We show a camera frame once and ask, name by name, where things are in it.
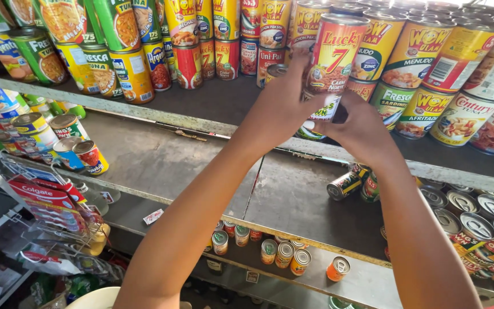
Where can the yellow liquid bottle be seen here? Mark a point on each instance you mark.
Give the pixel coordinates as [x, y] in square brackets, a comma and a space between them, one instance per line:
[97, 240]

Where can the rows of stacked colourful cans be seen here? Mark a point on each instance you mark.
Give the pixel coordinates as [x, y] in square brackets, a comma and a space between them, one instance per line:
[423, 64]

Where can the grey shelf unit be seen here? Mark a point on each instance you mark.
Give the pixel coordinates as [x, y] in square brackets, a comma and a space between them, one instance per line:
[165, 154]

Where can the green-rim tin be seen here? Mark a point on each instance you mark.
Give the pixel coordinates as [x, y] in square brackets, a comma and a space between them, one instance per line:
[339, 304]

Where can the red and green tin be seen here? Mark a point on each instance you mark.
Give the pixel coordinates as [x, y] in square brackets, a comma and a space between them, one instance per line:
[370, 191]

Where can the cluster of small mixed cans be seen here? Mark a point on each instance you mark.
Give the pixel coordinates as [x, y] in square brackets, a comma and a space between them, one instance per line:
[37, 128]

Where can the bunch of small upright cans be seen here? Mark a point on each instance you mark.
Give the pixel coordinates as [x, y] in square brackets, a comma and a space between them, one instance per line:
[283, 253]

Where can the person's right hand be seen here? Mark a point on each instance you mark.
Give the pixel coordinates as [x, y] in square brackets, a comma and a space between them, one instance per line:
[362, 128]

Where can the green and black tin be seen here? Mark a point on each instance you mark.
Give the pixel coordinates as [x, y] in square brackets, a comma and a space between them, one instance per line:
[343, 185]

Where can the white label food can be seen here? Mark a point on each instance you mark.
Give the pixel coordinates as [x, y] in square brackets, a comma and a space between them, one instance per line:
[324, 112]

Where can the red and yellow meat can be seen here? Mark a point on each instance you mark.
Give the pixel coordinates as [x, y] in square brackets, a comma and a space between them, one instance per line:
[337, 51]

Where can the heap of plastic bags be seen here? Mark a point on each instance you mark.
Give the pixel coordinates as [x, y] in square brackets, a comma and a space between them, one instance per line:
[37, 274]

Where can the group of silver-top cans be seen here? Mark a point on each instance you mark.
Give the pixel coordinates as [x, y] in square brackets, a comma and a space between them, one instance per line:
[483, 231]

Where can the red toothpaste boxes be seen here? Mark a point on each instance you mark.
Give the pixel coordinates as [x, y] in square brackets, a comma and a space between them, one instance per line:
[45, 199]

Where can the small white sachet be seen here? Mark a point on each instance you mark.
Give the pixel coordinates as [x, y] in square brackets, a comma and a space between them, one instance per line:
[153, 216]

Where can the orange tin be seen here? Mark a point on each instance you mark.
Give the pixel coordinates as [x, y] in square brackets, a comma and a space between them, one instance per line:
[337, 269]

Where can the person's left hand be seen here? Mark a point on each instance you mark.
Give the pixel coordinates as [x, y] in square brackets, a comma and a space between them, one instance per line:
[272, 111]

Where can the person's right fingers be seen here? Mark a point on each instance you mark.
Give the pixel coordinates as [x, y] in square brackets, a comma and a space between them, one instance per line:
[337, 113]

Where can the clear plastic bottle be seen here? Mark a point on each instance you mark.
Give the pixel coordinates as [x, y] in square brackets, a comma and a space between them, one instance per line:
[94, 198]

